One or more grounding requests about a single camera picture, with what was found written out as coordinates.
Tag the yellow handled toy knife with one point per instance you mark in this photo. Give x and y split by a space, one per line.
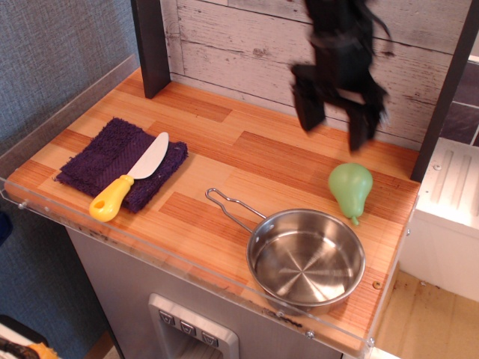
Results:
106 205

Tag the orange object at corner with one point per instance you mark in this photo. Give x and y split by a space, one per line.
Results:
33 351

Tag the white toy sink unit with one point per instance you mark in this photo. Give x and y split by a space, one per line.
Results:
441 244

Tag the stainless steel pan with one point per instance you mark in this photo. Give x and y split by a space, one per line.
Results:
304 260

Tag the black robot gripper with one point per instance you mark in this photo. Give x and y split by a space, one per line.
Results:
340 76

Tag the green plastic toy pear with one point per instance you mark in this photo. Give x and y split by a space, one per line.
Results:
350 184

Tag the purple folded cloth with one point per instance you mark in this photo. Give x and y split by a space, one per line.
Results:
111 154

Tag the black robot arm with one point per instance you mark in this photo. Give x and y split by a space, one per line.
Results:
333 17

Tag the clear acrylic guard rail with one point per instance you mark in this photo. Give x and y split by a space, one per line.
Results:
186 234

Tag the grey toy fridge cabinet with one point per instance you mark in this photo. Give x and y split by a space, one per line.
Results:
156 311

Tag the dark right frame post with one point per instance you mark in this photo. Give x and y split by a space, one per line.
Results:
452 81

